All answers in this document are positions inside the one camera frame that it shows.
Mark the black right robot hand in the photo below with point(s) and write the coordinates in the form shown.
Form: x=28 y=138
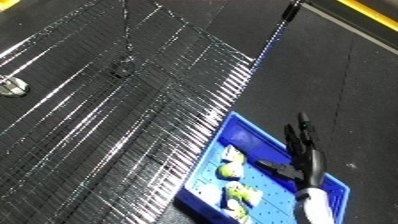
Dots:
x=307 y=163

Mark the pale right robot arm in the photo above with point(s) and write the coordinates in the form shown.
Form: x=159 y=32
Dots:
x=314 y=208

